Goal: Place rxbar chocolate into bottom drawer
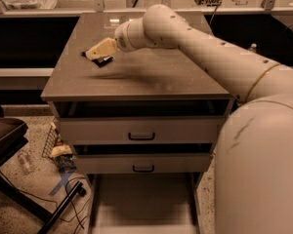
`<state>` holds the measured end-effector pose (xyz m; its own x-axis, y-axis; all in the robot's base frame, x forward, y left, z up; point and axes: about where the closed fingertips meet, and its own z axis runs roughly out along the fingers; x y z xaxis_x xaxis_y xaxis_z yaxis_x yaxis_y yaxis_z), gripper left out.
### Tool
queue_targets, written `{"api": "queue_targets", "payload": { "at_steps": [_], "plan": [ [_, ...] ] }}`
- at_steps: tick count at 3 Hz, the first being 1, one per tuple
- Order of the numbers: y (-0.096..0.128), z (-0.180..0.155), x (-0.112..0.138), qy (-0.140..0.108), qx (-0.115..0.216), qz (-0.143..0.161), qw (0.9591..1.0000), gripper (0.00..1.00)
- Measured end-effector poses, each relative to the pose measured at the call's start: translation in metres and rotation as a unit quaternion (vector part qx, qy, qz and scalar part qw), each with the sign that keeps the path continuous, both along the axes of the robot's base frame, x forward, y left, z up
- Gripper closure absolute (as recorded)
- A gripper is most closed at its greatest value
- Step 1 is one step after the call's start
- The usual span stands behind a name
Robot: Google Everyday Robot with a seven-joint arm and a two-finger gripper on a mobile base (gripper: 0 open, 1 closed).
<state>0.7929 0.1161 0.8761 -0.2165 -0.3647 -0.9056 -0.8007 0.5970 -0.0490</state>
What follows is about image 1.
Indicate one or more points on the top grey drawer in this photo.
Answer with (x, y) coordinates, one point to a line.
(88, 131)

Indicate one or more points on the open bottom drawer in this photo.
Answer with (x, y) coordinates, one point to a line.
(143, 204)

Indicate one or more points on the plastic bottle on floor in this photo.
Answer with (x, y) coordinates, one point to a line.
(25, 162)

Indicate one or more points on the middle grey drawer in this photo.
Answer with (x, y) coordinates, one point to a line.
(142, 163)

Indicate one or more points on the black chair left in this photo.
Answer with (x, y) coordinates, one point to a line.
(12, 140)

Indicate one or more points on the clear plastic water bottle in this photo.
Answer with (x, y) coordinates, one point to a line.
(253, 48)

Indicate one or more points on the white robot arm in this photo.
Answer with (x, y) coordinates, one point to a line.
(254, 153)

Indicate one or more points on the wire basket with snacks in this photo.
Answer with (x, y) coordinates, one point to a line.
(56, 150)

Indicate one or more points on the grey drawer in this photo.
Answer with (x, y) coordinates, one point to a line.
(142, 163)
(88, 131)

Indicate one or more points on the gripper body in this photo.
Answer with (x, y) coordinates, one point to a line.
(121, 38)

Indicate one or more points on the grey drawer cabinet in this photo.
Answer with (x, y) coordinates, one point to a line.
(146, 83)

